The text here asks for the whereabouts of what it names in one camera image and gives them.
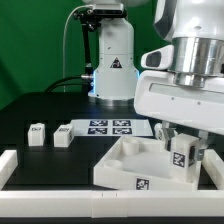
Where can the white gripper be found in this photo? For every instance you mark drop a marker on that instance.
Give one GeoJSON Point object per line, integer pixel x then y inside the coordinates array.
{"type": "Point", "coordinates": [203, 109]}

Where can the white square table top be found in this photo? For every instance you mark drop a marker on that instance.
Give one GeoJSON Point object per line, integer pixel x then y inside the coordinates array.
{"type": "Point", "coordinates": [134, 163]}

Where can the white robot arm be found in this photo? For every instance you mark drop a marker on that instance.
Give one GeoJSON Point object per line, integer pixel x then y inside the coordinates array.
{"type": "Point", "coordinates": [183, 82]}

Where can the white sheet with fiducial tags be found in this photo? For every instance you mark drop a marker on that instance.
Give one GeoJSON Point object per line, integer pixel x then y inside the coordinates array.
{"type": "Point", "coordinates": [111, 127]}

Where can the white U-shaped obstacle fence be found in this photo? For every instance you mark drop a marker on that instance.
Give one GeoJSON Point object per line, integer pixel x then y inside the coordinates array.
{"type": "Point", "coordinates": [102, 204]}

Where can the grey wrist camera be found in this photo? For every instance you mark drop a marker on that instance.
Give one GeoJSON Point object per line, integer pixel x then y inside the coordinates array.
{"type": "Point", "coordinates": [160, 59]}

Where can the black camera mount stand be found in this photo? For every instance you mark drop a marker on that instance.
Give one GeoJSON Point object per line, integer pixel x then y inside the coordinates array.
{"type": "Point", "coordinates": [86, 40]}

